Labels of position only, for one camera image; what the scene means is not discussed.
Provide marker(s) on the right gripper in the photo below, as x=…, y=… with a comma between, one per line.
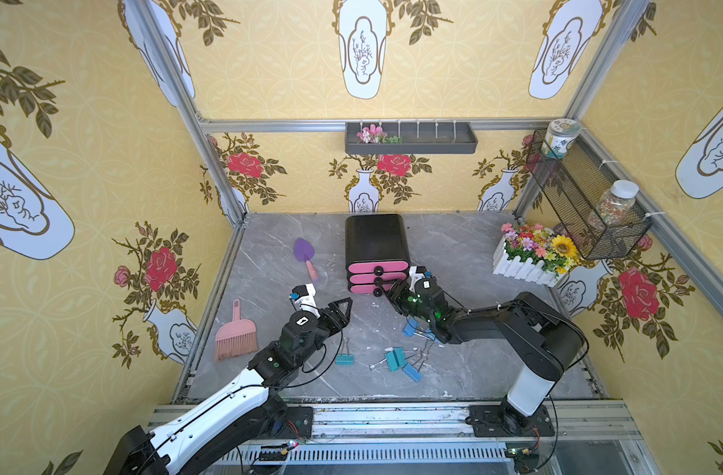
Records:
x=407, y=295

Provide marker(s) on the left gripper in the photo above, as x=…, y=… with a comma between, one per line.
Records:
x=326, y=317

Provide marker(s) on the pink drawer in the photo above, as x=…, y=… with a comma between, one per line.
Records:
x=371, y=278
x=371, y=289
x=378, y=267

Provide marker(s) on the blue binder clip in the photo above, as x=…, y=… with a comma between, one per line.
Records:
x=410, y=328
x=413, y=365
x=431, y=337

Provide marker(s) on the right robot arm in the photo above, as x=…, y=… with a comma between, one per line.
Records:
x=546, y=342

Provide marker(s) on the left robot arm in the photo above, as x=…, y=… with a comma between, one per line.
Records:
x=245, y=408

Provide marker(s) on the teal binder clip left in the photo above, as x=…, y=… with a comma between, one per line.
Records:
x=345, y=358

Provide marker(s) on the teal binder clip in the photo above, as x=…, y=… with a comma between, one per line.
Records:
x=402, y=357
x=390, y=361
x=345, y=358

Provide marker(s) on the black drawer cabinet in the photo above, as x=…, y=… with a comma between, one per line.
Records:
x=375, y=238

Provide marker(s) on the teal binder clip middle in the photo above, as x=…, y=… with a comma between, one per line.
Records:
x=390, y=361

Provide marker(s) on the teal binder clip right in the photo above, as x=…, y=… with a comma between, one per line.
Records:
x=402, y=357

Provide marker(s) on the purple pink toy shovel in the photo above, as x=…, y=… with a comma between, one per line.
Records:
x=303, y=251

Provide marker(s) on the pink hand broom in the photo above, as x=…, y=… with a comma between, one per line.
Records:
x=236, y=338

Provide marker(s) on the flower planter white fence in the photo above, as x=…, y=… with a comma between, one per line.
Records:
x=535, y=254

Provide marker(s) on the small pink flowers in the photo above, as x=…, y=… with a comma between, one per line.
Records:
x=374, y=134

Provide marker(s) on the jar with patterned lid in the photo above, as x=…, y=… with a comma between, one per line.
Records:
x=560, y=136

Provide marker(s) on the clear jar white lid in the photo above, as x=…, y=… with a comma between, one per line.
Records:
x=614, y=204

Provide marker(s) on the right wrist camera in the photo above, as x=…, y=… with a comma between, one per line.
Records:
x=418, y=276

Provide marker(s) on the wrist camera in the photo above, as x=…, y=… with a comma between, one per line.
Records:
x=418, y=276
x=303, y=299

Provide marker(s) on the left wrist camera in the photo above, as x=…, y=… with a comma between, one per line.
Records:
x=303, y=299

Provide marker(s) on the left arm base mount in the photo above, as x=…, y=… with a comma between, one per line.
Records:
x=295, y=422

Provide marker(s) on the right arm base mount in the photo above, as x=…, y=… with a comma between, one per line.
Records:
x=504, y=421

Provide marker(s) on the grey wall shelf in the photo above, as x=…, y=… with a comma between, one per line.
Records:
x=422, y=137

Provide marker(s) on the black wire basket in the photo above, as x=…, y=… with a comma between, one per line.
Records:
x=574, y=186

